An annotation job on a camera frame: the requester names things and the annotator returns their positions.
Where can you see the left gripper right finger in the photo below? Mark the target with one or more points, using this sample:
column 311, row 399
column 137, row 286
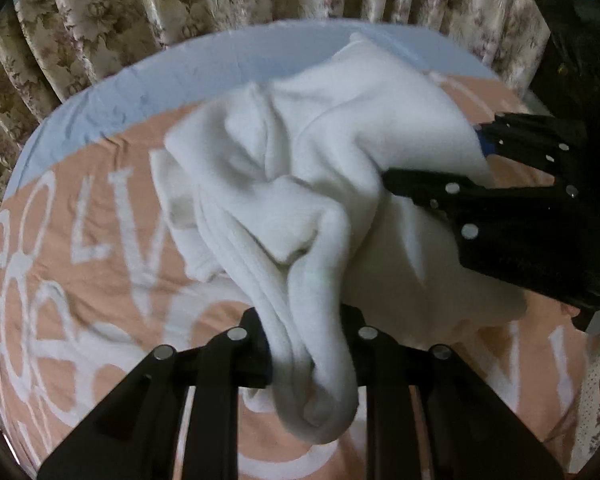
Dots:
column 430, row 415

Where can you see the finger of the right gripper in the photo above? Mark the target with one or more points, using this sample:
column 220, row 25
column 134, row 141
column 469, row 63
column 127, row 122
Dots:
column 545, row 143
column 504, row 233

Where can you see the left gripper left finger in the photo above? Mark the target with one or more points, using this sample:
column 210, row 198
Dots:
column 174, row 410

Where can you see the white knit garment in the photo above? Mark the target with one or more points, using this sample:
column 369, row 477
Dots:
column 278, row 186

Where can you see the orange and blue bedsheet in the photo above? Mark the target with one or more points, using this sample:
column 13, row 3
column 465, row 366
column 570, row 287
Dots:
column 91, row 281

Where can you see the floral and blue curtain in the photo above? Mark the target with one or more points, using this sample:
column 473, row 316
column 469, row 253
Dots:
column 51, row 50

